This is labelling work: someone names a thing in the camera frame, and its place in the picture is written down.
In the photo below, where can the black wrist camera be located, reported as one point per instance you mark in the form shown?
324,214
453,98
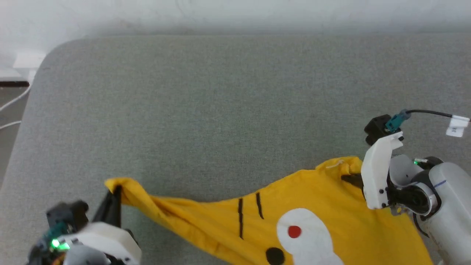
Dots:
376,129
66,213

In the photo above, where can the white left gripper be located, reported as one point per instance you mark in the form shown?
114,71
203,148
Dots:
110,239

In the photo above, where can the grey fabric sofa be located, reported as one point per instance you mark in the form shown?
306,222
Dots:
220,110

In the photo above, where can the black floor strip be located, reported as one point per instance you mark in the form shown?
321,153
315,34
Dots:
14,84

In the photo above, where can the yellow cartoon print garment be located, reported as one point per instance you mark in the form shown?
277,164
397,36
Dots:
206,217

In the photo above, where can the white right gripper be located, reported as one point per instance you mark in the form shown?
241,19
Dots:
375,176

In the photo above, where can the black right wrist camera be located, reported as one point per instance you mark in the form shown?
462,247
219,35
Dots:
376,129

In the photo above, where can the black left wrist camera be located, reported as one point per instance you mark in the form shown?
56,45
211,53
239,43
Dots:
66,213

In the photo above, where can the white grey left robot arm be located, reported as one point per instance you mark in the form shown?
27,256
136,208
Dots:
82,255

